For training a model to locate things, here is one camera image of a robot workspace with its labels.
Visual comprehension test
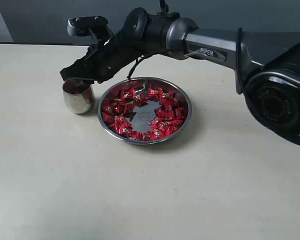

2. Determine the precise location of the round stainless steel plate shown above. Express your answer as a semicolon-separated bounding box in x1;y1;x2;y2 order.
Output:
97;77;192;145

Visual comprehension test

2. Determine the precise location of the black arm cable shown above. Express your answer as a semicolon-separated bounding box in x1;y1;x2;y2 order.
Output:
234;27;246;95

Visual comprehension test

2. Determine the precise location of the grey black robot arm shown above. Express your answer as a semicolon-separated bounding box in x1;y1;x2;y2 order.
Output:
60;4;300;146

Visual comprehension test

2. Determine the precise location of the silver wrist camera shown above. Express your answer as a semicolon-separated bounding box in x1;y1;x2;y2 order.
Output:
67;16;108;37

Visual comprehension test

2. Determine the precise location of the stainless steel cup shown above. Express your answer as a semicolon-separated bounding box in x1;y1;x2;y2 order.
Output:
62;78;96;115

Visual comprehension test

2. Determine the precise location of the red wrapped candy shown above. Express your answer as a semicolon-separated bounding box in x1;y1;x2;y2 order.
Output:
149;126;166;140
147;88;163;101
120;88;137;102
101;101;116;117
160;122;178;136
159;91;175;104

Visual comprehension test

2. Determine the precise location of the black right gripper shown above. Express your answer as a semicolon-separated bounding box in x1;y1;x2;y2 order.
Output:
59;31;142;86

